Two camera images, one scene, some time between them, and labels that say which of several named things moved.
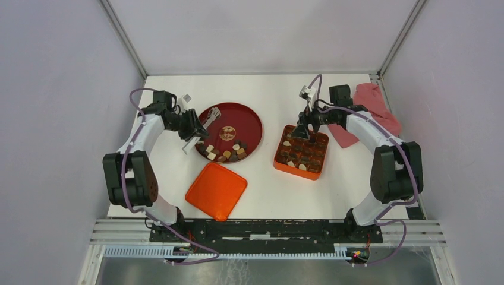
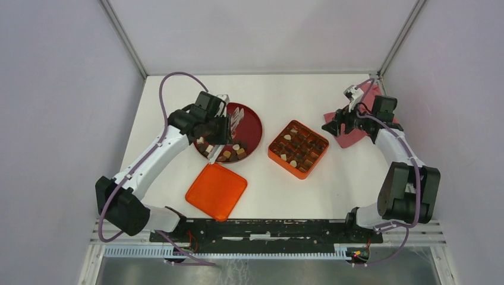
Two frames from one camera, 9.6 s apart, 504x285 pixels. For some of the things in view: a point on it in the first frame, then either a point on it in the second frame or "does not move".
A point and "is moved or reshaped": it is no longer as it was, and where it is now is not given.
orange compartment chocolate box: x=301 y=157 is moved or reshaped
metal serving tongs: x=211 y=116 is moved or reshaped
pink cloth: x=369 y=97 does not move
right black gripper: x=306 y=117 to x=343 y=117
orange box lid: x=216 y=191 does not move
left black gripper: x=194 y=126 to x=225 y=137
